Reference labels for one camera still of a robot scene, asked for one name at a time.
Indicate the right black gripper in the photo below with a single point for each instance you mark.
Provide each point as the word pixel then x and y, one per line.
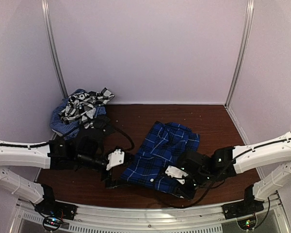
pixel 180 191

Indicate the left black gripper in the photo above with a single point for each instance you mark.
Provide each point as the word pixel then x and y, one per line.
pixel 110 184

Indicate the blue plaid long sleeve shirt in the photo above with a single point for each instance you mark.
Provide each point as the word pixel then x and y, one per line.
pixel 162 147

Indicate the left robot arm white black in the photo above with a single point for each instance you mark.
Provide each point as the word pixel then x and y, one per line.
pixel 85 150

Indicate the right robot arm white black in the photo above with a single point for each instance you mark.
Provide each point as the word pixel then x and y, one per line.
pixel 194 169

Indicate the black pinstripe shirt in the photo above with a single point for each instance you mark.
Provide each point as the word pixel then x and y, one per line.
pixel 100 122

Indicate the small blue check shirt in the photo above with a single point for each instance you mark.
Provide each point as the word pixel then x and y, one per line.
pixel 70 130

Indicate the black white patterned shirt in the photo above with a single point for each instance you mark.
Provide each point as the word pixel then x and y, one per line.
pixel 83 107

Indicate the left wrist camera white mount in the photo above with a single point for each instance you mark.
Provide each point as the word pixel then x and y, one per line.
pixel 118 157

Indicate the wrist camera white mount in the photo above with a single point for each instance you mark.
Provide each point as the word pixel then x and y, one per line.
pixel 176 173
pixel 118 157

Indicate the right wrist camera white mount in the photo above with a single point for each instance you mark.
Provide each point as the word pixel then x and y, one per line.
pixel 176 173

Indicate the front aluminium rail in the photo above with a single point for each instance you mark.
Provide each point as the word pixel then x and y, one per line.
pixel 199 219

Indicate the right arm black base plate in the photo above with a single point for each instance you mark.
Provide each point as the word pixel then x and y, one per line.
pixel 242 208

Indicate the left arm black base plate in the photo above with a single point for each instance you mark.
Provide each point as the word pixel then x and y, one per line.
pixel 57 209

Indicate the right aluminium corner post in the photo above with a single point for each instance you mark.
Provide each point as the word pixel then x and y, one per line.
pixel 247 27

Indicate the aluminium corner post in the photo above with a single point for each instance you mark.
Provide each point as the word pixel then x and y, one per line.
pixel 52 47
pixel 247 27

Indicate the left aluminium corner post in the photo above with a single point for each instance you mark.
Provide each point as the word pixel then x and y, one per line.
pixel 52 47

